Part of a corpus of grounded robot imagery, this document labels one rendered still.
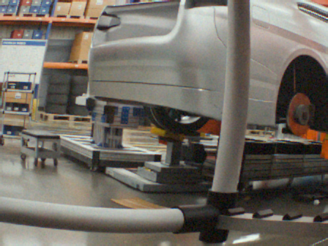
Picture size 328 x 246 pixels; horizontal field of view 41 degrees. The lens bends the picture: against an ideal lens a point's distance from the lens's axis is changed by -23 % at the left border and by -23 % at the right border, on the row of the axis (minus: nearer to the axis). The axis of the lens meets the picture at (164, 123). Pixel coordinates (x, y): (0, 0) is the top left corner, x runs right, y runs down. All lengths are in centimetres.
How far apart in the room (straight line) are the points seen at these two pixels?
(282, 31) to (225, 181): 284
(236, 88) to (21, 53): 1038
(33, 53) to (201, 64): 823
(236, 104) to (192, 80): 248
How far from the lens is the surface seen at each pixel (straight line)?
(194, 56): 300
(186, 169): 499
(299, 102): 361
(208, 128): 538
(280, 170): 541
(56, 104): 1227
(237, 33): 55
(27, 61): 1093
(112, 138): 580
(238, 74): 55
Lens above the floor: 86
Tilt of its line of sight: 3 degrees down
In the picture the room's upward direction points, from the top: 6 degrees clockwise
